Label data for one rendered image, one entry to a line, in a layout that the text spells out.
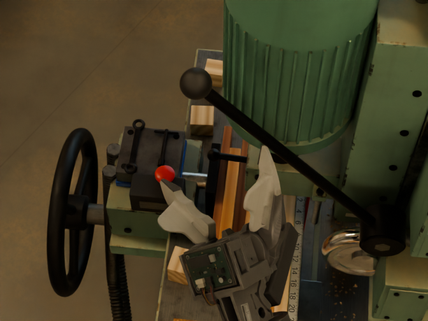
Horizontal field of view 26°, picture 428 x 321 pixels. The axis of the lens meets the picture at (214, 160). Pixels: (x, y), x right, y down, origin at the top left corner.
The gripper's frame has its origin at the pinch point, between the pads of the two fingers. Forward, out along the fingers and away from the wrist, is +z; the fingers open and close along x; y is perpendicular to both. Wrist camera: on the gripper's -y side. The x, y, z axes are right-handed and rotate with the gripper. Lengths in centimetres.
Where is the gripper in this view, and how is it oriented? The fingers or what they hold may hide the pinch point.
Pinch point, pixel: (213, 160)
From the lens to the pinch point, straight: 104.9
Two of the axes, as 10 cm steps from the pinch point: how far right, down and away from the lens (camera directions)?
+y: -5.6, 2.0, -8.1
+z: -3.2, -9.5, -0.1
